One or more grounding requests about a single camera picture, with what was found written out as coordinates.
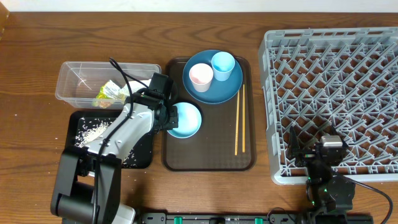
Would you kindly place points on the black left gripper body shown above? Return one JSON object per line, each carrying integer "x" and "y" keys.
{"x": 171, "y": 117}

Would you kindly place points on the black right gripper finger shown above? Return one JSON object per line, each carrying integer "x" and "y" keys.
{"x": 333, "y": 131}
{"x": 293, "y": 145}

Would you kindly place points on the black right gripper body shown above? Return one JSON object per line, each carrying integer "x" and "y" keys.
{"x": 310, "y": 155}

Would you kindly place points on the light blue bowl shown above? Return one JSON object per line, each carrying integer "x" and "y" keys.
{"x": 189, "y": 121}

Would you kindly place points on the white tissue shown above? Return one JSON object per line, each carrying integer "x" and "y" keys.
{"x": 134, "y": 85}

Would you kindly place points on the white cooked rice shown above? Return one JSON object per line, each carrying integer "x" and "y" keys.
{"x": 89, "y": 129}

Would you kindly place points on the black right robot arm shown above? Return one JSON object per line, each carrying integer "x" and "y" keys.
{"x": 330, "y": 195}

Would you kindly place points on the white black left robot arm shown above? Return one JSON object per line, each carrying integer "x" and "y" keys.
{"x": 88, "y": 183}

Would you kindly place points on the grey dishwasher rack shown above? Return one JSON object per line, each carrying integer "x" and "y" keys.
{"x": 317, "y": 79}

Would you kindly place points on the black waste tray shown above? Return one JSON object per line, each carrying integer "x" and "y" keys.
{"x": 143, "y": 149}

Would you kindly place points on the pink cup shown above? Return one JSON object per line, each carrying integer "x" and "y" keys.
{"x": 201, "y": 76}

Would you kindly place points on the brown plastic serving tray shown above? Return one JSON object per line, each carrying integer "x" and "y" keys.
{"x": 212, "y": 147}

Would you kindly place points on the dark blue plate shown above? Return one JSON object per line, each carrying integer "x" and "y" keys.
{"x": 219, "y": 91}

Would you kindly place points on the green yellow snack wrapper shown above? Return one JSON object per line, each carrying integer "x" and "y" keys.
{"x": 108, "y": 94}

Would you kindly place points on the left wooden chopstick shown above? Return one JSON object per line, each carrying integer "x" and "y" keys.
{"x": 237, "y": 125}

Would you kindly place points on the wooden chopstick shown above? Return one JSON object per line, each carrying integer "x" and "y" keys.
{"x": 243, "y": 120}
{"x": 237, "y": 125}

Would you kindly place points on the clear plastic bin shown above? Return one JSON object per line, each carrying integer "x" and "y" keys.
{"x": 79, "y": 83}

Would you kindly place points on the light blue cup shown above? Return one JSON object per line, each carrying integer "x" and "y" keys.
{"x": 222, "y": 64}

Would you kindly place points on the right wooden chopstick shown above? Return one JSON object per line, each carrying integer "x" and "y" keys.
{"x": 243, "y": 120}

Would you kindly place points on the black mounting rail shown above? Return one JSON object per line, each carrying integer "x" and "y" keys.
{"x": 163, "y": 218}

